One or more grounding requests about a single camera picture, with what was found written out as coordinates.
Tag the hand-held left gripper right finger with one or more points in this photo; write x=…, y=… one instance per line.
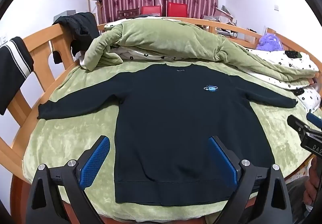
x=224, y=163

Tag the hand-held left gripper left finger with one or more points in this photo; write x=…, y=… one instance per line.
x=95, y=161

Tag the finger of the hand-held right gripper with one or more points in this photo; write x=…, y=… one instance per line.
x=298, y=126
x=314, y=121

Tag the dark navy sweater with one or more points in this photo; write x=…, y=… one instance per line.
x=163, y=113

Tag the person's right hand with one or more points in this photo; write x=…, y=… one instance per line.
x=310, y=193

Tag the green plush bed blanket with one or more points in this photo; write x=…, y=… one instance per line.
x=65, y=138

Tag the person's grey trousers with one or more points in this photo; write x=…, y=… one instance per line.
x=296, y=196

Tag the white floral quilt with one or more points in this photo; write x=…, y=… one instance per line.
x=276, y=59

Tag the purple plush toy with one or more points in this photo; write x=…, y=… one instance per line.
x=269, y=41

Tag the black white striped garment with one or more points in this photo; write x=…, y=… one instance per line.
x=12, y=73

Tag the pile of boxes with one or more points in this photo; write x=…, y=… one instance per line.
x=221, y=16

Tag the black jacket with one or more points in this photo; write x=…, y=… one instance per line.
x=80, y=28

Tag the green folded quilt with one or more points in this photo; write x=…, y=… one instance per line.
x=163, y=35

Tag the dark wooden chair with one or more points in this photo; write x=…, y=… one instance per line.
x=128, y=14

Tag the wooden rack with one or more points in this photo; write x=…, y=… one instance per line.
x=96, y=5

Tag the red chair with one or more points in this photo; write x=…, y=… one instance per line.
x=151, y=10
x=177, y=9

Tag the white wall outlet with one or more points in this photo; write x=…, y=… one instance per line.
x=276, y=7

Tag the wooden bed frame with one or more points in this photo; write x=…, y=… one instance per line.
x=42, y=35

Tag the white wall switch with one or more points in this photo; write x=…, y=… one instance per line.
x=3, y=40

